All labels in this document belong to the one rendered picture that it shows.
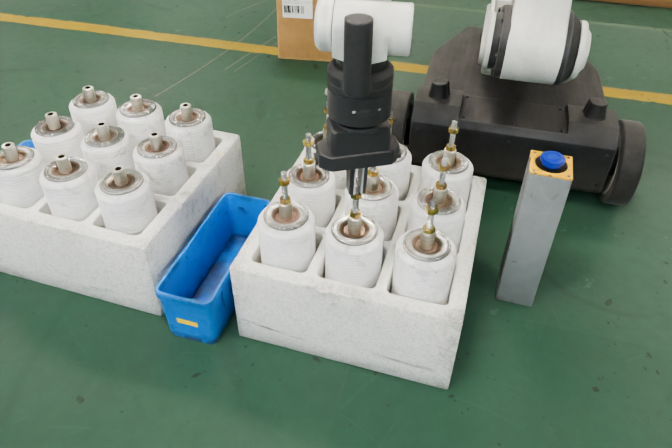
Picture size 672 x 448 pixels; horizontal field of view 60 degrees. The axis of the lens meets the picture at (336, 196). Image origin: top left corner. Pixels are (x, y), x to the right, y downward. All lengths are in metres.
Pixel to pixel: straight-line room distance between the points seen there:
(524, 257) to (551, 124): 0.40
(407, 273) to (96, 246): 0.56
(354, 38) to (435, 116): 0.71
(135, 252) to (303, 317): 0.32
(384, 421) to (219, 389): 0.28
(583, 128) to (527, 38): 0.31
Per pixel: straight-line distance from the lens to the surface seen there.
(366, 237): 0.93
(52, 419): 1.12
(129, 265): 1.12
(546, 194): 1.04
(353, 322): 0.98
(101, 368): 1.15
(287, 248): 0.96
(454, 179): 1.08
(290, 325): 1.04
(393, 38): 0.73
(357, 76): 0.71
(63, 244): 1.19
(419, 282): 0.92
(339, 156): 0.82
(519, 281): 1.18
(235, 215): 1.28
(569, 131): 1.40
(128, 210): 1.08
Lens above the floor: 0.88
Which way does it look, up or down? 38 degrees down
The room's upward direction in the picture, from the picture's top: 1 degrees clockwise
